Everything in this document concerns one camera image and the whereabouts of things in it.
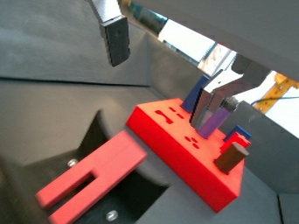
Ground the red double-square forked block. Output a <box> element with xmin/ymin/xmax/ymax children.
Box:
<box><xmin>35</xmin><ymin>130</ymin><xmax>147</xmax><ymax>224</ymax></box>

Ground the brown hexagonal peg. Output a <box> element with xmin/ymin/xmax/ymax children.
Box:
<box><xmin>213</xmin><ymin>143</ymin><xmax>248</xmax><ymax>175</ymax></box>

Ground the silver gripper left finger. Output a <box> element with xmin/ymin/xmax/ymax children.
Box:
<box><xmin>87</xmin><ymin>0</ymin><xmax>129</xmax><ymax>67</ymax></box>

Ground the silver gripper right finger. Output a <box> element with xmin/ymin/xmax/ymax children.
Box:
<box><xmin>191</xmin><ymin>53</ymin><xmax>271</xmax><ymax>129</ymax></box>

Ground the red foam peg board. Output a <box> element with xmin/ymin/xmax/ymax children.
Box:
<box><xmin>125</xmin><ymin>98</ymin><xmax>244</xmax><ymax>212</ymax></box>

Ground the tall blue square peg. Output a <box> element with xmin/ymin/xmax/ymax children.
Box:
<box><xmin>181</xmin><ymin>75</ymin><xmax>209</xmax><ymax>113</ymax></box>

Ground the short blue peg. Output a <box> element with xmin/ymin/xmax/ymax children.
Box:
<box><xmin>223</xmin><ymin>125</ymin><xmax>251</xmax><ymax>142</ymax></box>

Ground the purple cylinder peg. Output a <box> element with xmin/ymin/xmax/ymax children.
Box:
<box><xmin>197</xmin><ymin>108</ymin><xmax>231</xmax><ymax>139</ymax></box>

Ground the red star peg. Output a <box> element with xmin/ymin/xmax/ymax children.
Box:
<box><xmin>220</xmin><ymin>132</ymin><xmax>251</xmax><ymax>152</ymax></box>

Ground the black curved stand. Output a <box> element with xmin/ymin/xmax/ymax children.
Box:
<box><xmin>0</xmin><ymin>112</ymin><xmax>168</xmax><ymax>224</ymax></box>

